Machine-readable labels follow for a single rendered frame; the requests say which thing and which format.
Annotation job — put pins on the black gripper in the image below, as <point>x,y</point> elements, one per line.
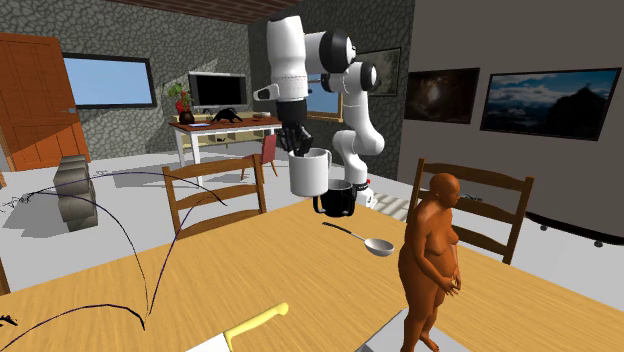
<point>292,113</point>

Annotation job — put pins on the white mug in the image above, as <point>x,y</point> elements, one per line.
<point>309,175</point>

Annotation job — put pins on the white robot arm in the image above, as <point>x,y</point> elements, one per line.
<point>356,122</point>

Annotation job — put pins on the red chair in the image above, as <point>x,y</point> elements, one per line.
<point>268,148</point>

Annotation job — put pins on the wooden-framed window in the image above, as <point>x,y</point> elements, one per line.
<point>324,105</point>

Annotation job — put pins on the black mug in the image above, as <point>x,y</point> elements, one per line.
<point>337,200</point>

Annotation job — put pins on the white desk with monitor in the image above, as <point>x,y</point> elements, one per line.
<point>219,128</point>

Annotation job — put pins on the wooden chair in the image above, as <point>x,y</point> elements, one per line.
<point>214,195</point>
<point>492,207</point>

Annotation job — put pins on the brown human figure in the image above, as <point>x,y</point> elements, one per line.
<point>429,253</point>

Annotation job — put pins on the thin dark curved stems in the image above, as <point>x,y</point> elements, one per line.
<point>128,239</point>

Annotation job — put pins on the black-framed window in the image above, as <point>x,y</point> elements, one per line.
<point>107,80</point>

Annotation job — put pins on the grey stepped block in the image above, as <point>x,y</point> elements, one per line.
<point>75,195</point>

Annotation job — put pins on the orange wooden door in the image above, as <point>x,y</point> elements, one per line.
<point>39,107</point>

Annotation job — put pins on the black low cabinet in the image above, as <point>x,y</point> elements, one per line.
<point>575,226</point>

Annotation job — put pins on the grey landscape wall picture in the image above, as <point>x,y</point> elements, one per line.
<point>387,73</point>

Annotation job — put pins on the dark wall picture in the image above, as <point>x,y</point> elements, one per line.
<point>441,95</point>

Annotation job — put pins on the wide mountain wall picture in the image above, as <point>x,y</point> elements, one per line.
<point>551,102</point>

